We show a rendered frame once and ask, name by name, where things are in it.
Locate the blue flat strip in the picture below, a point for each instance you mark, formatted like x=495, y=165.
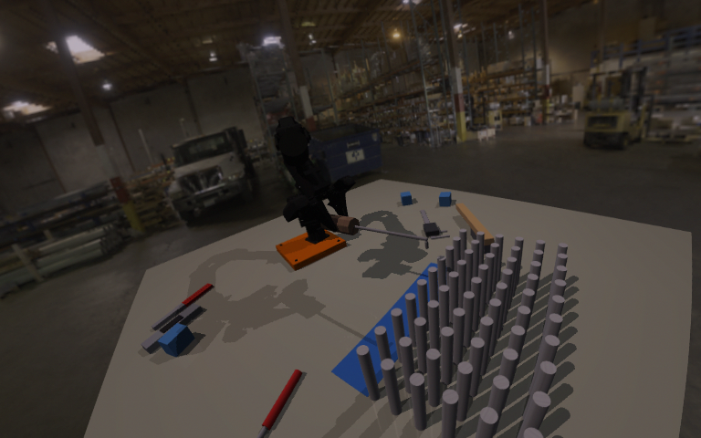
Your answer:
x=349, y=369

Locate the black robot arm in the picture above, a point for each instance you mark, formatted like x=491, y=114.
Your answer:
x=292, y=140

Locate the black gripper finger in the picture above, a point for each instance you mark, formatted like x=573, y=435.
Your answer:
x=339, y=203
x=319, y=212

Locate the red-handled screwdriver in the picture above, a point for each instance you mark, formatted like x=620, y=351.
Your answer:
x=280, y=402

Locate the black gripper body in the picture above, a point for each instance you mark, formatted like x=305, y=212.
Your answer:
x=313, y=186

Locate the blue cube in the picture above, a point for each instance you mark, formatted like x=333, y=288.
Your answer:
x=406, y=198
x=176, y=339
x=445, y=199

